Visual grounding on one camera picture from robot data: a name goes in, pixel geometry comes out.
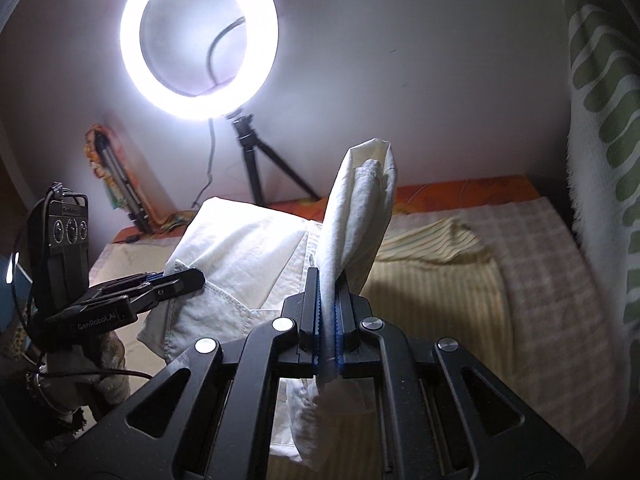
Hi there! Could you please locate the white long-sleeved shirt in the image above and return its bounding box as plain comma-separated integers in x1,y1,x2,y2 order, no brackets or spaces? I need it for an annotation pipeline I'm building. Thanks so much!
138,139,397,471

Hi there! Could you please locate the left hand white glove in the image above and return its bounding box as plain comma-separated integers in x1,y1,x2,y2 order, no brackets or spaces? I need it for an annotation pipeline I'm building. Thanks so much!
35,332,131,412

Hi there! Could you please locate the yellow striped bed sheet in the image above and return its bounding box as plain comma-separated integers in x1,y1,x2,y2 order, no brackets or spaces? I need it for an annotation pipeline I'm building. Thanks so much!
91,218,513,479

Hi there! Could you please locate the folded silver tripod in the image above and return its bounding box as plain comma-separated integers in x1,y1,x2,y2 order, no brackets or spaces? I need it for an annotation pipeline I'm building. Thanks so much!
94,131,152,234

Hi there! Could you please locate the colourful patterned cloth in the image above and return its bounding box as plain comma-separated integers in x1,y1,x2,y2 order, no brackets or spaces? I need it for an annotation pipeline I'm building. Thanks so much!
85,124,195,235

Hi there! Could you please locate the orange mattress edge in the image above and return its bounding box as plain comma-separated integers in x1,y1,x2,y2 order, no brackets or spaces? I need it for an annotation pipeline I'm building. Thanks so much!
112,176,540,244

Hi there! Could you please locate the black mini tripod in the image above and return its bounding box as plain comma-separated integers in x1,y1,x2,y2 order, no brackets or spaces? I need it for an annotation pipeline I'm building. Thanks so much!
226,115,321,207

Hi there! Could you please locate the pink checked blanket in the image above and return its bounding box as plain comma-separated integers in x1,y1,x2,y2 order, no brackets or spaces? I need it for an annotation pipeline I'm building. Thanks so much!
363,198,624,462

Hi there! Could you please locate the green white patterned pillow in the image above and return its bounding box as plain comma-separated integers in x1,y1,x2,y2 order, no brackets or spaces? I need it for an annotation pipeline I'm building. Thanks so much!
562,0,639,398

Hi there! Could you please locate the black ring light cable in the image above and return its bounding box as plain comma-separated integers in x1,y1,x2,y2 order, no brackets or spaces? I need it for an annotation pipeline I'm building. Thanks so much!
191,16,246,209

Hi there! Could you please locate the white ring light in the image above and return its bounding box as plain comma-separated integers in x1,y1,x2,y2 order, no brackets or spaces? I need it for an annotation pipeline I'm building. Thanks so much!
119,0,279,122

